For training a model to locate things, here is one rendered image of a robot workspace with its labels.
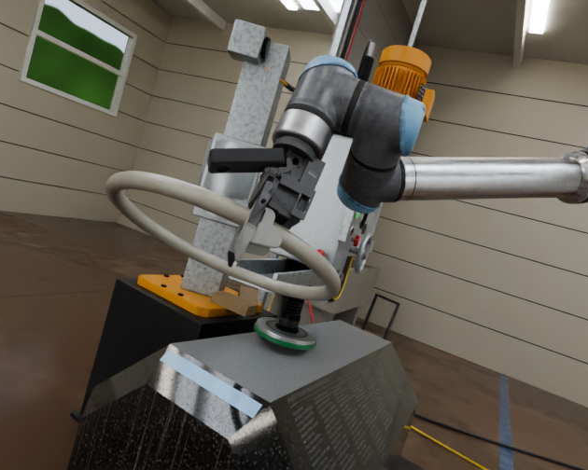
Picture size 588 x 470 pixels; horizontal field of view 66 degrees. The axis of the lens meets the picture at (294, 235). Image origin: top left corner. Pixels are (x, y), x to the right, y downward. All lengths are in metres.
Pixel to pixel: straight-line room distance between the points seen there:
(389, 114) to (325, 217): 0.72
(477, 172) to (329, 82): 0.36
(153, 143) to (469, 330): 6.23
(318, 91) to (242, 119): 1.52
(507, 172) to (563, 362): 5.69
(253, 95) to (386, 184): 1.51
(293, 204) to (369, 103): 0.20
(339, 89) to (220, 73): 7.71
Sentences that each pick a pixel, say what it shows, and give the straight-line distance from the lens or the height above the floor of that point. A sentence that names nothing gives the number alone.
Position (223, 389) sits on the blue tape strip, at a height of 0.85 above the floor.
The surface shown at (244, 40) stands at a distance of 2.26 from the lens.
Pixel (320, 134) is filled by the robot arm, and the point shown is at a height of 1.46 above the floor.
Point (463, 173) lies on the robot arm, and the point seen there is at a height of 1.49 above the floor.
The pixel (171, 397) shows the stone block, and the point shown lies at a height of 0.79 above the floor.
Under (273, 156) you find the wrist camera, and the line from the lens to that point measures 0.70.
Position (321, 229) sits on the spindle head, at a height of 1.29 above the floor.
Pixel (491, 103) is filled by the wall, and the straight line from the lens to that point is 6.80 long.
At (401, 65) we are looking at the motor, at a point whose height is 2.06.
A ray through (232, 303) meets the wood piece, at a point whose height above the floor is 0.82.
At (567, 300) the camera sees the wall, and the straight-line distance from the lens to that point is 6.52.
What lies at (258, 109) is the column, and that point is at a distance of 2.26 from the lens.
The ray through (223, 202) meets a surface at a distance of 0.68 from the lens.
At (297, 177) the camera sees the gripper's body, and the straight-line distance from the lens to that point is 0.72.
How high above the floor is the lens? 1.35
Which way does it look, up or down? 4 degrees down
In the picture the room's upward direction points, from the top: 17 degrees clockwise
